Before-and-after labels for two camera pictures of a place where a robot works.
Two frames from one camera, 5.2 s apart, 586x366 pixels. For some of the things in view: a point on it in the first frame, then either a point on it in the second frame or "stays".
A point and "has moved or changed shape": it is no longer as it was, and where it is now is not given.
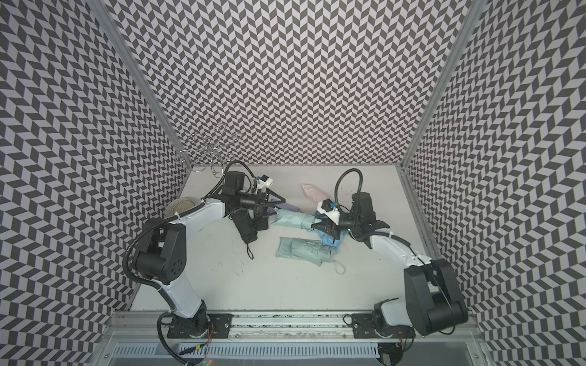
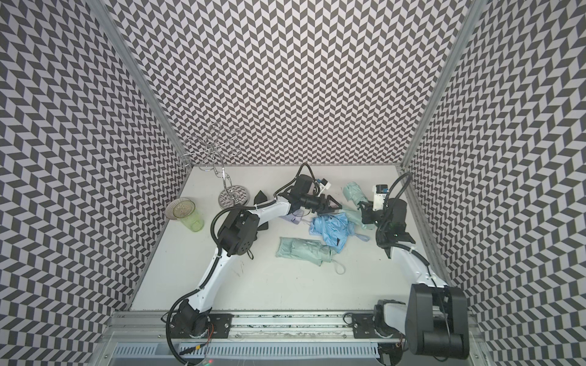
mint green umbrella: x=310 y=250 stays
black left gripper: x=262 y=200 → x=323 y=205
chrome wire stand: x=213 y=152 stays
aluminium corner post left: x=102 y=8 stays
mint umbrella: x=294 y=219 has moved or changed shape
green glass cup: x=178 y=205 stays
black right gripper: x=327 y=227 → x=366 y=212
